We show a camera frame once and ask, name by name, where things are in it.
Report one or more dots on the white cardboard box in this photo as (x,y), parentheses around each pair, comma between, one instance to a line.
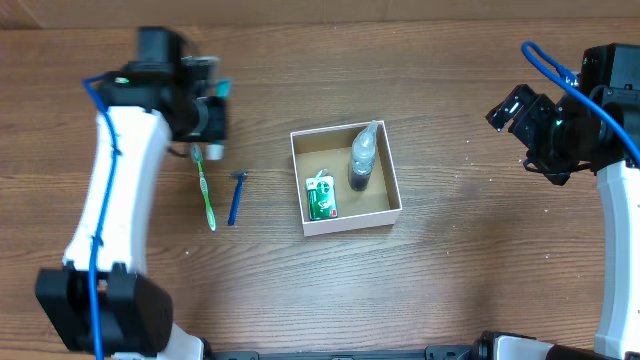
(329,148)

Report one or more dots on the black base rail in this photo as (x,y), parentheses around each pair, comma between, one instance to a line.
(433,352)

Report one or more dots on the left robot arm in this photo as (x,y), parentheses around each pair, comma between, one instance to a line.
(101,301)

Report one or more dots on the green white toothbrush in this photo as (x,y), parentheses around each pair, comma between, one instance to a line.
(206,192)

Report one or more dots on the clear bottle with dark liquid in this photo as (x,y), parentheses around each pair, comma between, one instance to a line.
(363,155)

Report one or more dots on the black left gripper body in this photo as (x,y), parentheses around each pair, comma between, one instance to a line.
(213,120)

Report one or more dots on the green Dettol soap bar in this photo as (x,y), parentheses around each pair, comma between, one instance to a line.
(322,203)

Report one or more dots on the Colgate toothpaste tube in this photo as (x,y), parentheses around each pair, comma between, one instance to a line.
(218,123)

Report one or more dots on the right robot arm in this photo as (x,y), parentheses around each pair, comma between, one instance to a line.
(617,335)

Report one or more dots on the blue disposable razor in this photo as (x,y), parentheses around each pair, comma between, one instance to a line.
(240,177)

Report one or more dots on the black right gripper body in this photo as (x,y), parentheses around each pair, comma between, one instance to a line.
(523,113)

